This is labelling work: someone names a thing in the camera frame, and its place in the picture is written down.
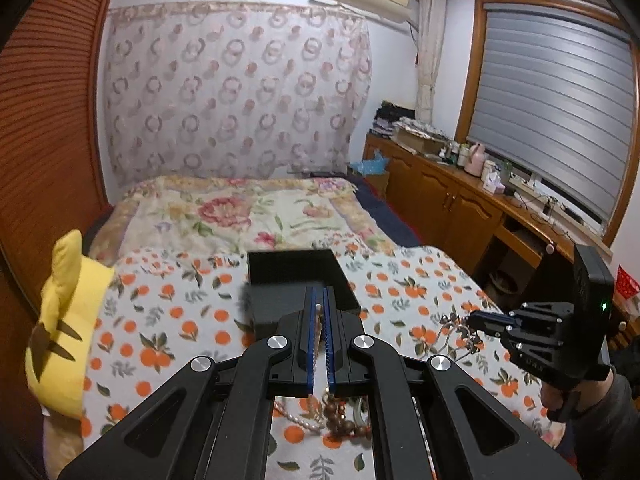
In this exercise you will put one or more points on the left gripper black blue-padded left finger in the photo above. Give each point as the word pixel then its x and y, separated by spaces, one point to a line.
pixel 209 420

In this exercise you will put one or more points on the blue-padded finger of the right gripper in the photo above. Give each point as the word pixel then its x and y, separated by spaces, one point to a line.
pixel 499 325

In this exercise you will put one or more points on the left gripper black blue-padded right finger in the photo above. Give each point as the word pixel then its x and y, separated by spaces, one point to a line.
pixel 429 419

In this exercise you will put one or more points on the black jewelry box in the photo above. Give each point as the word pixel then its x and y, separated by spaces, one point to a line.
pixel 277 283

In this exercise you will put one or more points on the person's right hand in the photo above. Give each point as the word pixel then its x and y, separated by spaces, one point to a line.
pixel 555 397

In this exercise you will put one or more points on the wooden sideboard cabinet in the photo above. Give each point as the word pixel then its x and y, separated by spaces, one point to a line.
pixel 504 243

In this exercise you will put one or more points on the navy bed sheet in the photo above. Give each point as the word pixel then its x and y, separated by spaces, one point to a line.
pixel 384 216

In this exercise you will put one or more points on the orange-print white blanket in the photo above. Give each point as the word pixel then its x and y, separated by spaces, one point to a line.
pixel 162 309

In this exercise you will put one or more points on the pink kettle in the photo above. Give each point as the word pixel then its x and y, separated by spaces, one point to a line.
pixel 476 159

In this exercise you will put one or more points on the yellow plush toy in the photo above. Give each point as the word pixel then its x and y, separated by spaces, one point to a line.
pixel 58 347

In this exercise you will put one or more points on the blue plastic bag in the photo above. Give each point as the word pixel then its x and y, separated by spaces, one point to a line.
pixel 370 167

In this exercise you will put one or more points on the floral quilt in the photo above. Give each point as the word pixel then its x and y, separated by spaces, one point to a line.
pixel 235 216

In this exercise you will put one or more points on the pile of clothes and papers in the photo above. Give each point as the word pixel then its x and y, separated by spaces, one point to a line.
pixel 399 124

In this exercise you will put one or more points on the grey window blind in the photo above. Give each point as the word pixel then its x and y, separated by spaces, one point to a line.
pixel 556 97

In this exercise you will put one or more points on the wooden slatted wardrobe door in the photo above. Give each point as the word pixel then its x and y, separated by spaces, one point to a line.
pixel 51 182

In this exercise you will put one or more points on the cream window curtain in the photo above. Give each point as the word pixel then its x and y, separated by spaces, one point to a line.
pixel 432 18

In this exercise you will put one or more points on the circle-pattern sheer curtain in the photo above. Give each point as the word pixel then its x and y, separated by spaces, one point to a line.
pixel 233 89

